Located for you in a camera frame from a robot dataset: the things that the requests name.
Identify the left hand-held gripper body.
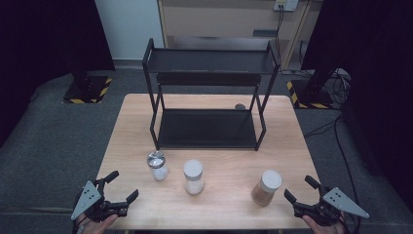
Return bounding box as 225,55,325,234
70,179,130,223

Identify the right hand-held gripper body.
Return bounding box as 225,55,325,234
292,186,370,227

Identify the white-lidded jar of brown powder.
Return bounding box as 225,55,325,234
250,169,283,208

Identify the glass jar with silver lid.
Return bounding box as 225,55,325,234
146,150,170,182

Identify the white-lidded jar of white powder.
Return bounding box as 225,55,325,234
182,159,206,196

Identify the black two-tier metal rack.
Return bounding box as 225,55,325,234
141,37,282,152

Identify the person's left hand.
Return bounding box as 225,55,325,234
77,213,120,234

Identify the person's right hand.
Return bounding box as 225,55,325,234
301,214,347,234

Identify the black stand with striped base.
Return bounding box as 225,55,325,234
61,72,114,105
285,66,335,110

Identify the black curtain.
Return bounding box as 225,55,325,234
301,0,413,214
0,0,116,147

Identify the light wooden cabinet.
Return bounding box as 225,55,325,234
157,0,315,71

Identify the long black floor cable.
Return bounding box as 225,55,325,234
303,114,362,234

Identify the bundle of floor cables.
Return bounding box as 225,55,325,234
330,68,353,109

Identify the black socket cable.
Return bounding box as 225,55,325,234
274,5,285,62

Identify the white wall socket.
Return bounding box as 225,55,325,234
273,0,300,13

